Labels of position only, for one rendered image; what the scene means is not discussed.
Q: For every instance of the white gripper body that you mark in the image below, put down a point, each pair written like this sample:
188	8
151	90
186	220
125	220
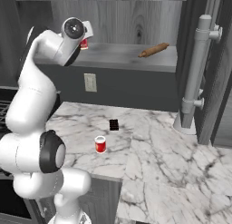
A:
88	28

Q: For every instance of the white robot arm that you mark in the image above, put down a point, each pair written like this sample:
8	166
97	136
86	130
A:
33	91

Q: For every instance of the grey wood open cabinet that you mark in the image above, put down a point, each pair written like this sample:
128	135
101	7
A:
120	25

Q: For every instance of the dark wood cabinet door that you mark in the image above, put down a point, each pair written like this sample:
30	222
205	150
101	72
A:
216	82
10	37

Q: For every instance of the red can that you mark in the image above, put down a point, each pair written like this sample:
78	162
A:
84	44
100	144

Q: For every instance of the wooden rolling pin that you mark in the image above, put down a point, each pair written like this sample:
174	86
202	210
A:
154	50

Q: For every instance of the dark chocolate bar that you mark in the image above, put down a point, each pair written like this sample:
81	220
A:
114	124

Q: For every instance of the black oven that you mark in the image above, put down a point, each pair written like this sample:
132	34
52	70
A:
12	205

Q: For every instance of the beige wall outlet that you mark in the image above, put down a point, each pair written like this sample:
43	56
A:
90	82

